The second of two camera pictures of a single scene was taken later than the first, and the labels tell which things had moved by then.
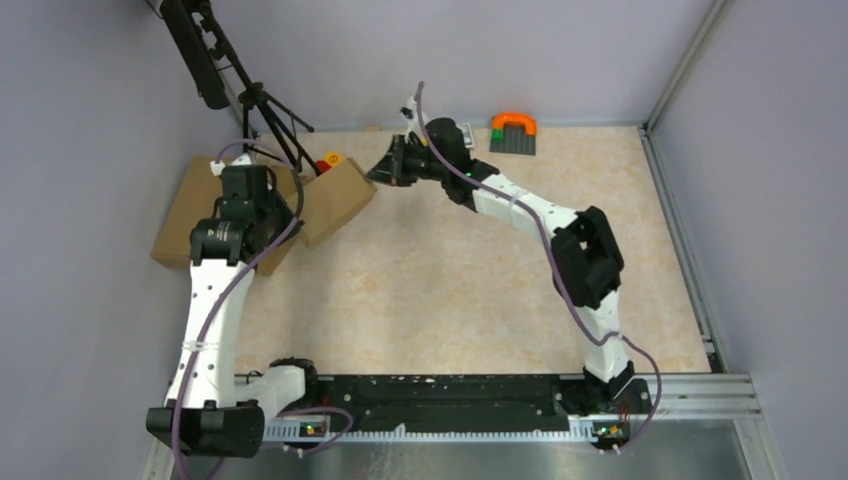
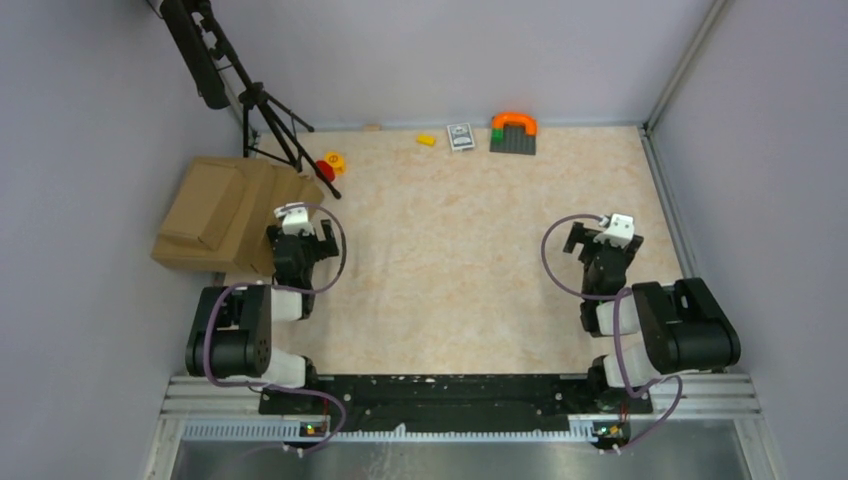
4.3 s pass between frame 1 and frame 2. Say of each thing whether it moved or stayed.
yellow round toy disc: stayed
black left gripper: moved
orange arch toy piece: stayed
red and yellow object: stayed
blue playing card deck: stayed
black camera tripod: stayed
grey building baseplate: stayed
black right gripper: moved
